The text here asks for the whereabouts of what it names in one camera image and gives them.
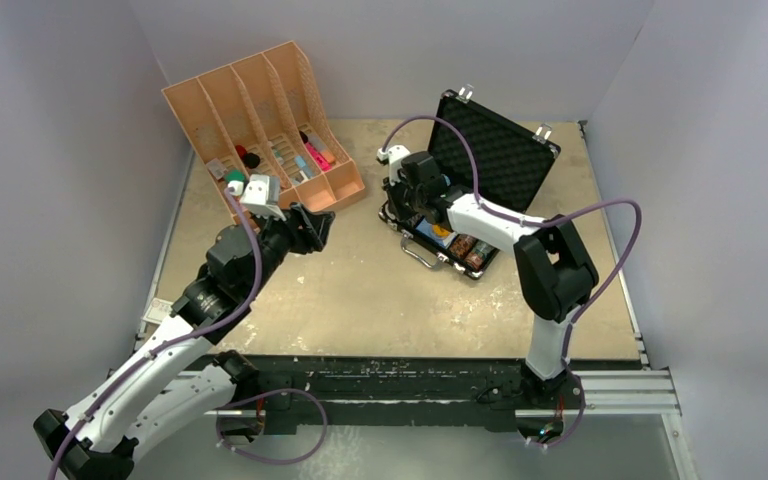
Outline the small white red box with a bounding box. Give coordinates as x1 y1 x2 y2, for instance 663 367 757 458
141 298 172 325

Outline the black poker chip case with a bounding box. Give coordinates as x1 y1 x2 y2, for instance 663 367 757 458
379 90 561 280

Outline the yellow big blind button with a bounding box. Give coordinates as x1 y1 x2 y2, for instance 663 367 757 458
431 224 452 240

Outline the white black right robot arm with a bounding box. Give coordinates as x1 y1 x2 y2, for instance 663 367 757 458
376 145 599 407

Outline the chrome case handle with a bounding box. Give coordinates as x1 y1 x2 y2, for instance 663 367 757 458
400 235 450 271

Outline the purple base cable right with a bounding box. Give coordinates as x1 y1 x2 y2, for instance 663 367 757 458
523 370 587 450

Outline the black orange chip row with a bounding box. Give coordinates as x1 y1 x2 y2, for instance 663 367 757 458
449 234 477 259

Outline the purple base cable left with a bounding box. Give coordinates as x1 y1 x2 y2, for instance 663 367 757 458
215 387 329 465

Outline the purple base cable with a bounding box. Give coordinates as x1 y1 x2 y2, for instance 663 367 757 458
523 370 587 450
215 387 329 465

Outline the green round tape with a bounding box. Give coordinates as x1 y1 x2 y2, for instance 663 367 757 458
224 169 246 184

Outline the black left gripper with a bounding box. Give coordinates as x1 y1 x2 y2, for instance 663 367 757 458
243 201 332 298

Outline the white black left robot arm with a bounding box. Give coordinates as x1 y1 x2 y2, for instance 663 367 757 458
33 203 335 479

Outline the pink highlighter marker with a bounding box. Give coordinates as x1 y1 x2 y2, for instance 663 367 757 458
299 131 335 172

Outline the peach desk organizer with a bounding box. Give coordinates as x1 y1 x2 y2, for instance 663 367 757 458
162 41 366 211

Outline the red green chip row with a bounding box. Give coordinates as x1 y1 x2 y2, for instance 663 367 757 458
464 240 495 271

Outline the blue playing card deck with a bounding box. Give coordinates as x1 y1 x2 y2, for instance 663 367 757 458
416 220 457 248

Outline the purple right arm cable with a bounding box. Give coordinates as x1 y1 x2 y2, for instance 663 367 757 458
378 115 644 382

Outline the black red round object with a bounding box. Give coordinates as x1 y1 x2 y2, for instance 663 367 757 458
235 145 261 170

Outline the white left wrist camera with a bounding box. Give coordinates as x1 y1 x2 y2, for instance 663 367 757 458
225 174 287 221

